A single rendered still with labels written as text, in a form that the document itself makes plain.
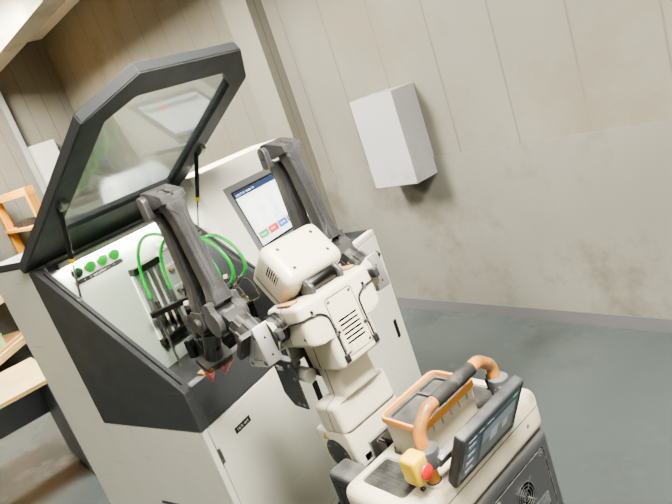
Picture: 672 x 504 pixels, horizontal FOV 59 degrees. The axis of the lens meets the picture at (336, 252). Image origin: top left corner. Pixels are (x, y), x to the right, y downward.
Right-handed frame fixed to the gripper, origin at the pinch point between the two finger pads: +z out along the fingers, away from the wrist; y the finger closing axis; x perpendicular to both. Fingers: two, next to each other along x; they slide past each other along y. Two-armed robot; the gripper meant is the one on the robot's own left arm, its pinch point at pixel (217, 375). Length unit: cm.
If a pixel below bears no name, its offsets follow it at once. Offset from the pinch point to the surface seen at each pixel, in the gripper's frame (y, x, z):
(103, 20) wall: -215, -482, 20
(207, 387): -1.4, -10.4, 15.0
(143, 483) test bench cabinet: 21, -34, 73
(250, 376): -20.1, -11.2, 24.7
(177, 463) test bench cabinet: 14, -15, 48
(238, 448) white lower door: -2.9, 1.4, 39.3
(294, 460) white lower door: -24, 7, 63
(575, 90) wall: -215, 6, -39
